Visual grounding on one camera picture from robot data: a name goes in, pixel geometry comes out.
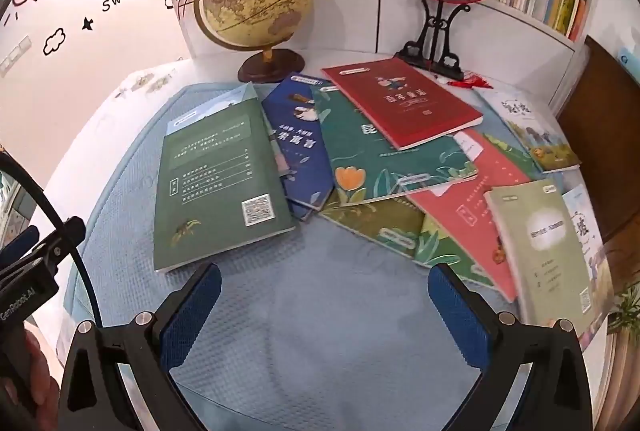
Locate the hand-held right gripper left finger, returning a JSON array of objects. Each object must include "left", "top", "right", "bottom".
[{"left": 59, "top": 262, "right": 223, "bottom": 431}]

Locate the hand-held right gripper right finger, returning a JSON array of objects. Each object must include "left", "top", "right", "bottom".
[{"left": 427, "top": 262, "right": 593, "bottom": 431}]

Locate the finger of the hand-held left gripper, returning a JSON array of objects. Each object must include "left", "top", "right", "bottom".
[
  {"left": 30, "top": 217, "right": 87, "bottom": 280},
  {"left": 0, "top": 225, "right": 41, "bottom": 266}
]

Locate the coral red book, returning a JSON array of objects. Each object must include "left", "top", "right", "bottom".
[{"left": 410, "top": 128, "right": 534, "bottom": 305}]

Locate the white illustrated book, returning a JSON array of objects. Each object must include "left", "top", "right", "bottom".
[
  {"left": 562, "top": 184, "right": 619, "bottom": 328},
  {"left": 472, "top": 87, "right": 584, "bottom": 174}
]

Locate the teal green floral book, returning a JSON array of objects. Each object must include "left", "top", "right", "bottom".
[{"left": 310, "top": 84, "right": 480, "bottom": 205}]

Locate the blue book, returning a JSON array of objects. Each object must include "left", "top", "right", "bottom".
[{"left": 261, "top": 74, "right": 337, "bottom": 223}]

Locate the person's left hand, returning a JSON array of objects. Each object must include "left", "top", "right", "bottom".
[{"left": 24, "top": 343, "right": 62, "bottom": 418}]

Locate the light green book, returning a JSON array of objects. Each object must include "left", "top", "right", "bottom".
[{"left": 483, "top": 178, "right": 609, "bottom": 333}]

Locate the light blue quilted mat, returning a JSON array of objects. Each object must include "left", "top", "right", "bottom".
[{"left": 62, "top": 81, "right": 617, "bottom": 431}]

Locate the olive green floral book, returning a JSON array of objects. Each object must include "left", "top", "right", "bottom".
[{"left": 319, "top": 196, "right": 427, "bottom": 260}]

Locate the dark green book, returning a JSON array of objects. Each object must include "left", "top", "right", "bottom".
[{"left": 152, "top": 82, "right": 299, "bottom": 273}]

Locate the green potted plant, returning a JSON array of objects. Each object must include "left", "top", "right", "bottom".
[{"left": 606, "top": 280, "right": 640, "bottom": 353}]

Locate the red tassel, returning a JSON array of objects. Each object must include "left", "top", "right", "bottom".
[{"left": 447, "top": 70, "right": 494, "bottom": 90}]

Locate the brown wooden panel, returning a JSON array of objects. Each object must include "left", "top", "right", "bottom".
[{"left": 555, "top": 35, "right": 640, "bottom": 253}]

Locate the black cable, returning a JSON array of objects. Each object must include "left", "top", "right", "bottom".
[{"left": 0, "top": 150, "right": 103, "bottom": 329}]

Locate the white wall switch panel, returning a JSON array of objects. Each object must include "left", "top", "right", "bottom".
[{"left": 0, "top": 36, "right": 32, "bottom": 78}]

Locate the cloud wall sticker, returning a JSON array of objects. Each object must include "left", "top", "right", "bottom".
[{"left": 43, "top": 28, "right": 68, "bottom": 55}]

